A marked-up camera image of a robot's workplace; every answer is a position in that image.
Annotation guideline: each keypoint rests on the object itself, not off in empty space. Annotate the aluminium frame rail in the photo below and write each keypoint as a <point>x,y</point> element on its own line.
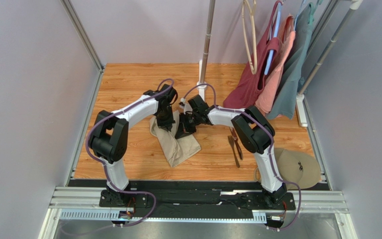
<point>74,212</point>

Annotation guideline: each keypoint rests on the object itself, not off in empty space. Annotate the left aluminium corner post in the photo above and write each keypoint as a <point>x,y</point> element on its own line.
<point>74,17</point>

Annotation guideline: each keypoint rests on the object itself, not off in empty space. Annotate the beige wooden hanger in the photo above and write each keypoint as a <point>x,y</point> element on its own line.
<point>250,43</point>

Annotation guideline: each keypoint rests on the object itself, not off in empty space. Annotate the pink shirt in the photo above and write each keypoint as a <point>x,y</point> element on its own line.
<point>286,38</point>

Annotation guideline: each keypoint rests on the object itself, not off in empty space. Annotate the right aluminium corner post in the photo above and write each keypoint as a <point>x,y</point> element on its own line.
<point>318,29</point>

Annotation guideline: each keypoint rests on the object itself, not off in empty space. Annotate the beige cloth napkin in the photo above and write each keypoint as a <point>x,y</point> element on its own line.
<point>176,151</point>

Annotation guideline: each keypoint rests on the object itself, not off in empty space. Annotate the right rack pole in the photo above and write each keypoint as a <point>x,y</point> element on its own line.
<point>355,4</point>

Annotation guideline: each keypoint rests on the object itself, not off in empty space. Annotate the teal shirt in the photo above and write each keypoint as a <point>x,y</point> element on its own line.
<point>285,101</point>

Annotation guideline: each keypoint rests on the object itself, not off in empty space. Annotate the maroon tank top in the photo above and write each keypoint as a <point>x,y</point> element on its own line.
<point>253,79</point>

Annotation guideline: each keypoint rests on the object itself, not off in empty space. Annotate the rack pole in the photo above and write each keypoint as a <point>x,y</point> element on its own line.
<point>205,55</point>
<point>355,4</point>

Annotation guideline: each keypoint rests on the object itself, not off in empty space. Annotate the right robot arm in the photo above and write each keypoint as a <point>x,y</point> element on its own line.
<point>253,130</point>

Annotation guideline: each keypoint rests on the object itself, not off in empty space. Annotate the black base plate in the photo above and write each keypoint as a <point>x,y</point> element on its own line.
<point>187,199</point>

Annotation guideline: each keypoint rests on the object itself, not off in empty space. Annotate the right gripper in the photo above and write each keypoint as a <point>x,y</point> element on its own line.
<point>187,123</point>

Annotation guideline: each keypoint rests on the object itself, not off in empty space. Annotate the left rack pole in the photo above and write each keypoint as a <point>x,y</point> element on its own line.
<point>205,55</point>

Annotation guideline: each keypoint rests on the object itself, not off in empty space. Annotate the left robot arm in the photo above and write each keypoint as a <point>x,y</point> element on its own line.
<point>108,139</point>

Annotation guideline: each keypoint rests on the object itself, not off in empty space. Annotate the blue hanger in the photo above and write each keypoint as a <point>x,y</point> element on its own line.
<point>273,34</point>

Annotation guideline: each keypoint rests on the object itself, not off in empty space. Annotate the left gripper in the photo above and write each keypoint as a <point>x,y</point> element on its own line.
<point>166,125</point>

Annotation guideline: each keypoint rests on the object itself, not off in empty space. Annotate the right white rack foot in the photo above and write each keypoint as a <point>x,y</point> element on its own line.
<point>301,112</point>

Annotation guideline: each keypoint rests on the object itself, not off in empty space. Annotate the aluminium corner post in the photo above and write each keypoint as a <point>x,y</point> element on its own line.
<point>318,29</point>
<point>74,17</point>

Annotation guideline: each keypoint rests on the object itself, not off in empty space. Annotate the beige baseball cap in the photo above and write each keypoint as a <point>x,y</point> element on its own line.
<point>292,166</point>

